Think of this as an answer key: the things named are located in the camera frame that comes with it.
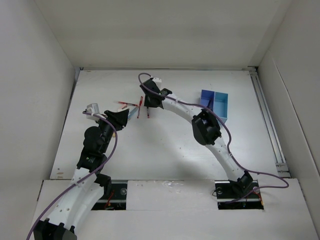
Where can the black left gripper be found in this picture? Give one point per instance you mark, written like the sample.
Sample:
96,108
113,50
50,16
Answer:
119,119

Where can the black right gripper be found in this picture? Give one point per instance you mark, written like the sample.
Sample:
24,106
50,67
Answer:
147,103

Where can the red gel pen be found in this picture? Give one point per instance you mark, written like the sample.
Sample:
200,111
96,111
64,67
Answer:
140,101

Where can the blue utility knife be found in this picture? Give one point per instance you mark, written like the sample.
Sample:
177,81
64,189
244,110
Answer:
132,112

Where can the pink white mini stapler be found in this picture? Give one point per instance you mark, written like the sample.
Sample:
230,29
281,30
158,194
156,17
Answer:
123,107

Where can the red ink clear pen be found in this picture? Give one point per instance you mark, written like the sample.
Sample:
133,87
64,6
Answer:
126,103

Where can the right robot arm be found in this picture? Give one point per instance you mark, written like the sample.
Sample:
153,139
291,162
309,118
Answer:
206,131

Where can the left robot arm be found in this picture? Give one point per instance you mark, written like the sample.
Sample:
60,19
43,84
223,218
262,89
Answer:
63,218

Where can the dark blue container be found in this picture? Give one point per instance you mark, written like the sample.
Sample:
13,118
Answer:
207,98

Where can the light blue container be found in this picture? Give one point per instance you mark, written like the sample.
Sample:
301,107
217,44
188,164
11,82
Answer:
220,105

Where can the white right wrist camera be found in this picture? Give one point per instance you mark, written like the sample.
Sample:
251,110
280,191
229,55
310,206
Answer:
157,80

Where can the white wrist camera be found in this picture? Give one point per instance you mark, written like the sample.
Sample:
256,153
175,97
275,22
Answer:
92,109
157,80

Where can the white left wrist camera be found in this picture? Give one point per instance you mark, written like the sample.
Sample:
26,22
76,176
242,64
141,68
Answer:
92,109

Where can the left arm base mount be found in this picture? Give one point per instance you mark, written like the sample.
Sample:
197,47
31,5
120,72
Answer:
115,199

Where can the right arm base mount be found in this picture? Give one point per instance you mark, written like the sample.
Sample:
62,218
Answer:
229,199

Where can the aluminium side rail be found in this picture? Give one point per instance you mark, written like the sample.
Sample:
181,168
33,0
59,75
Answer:
280,162

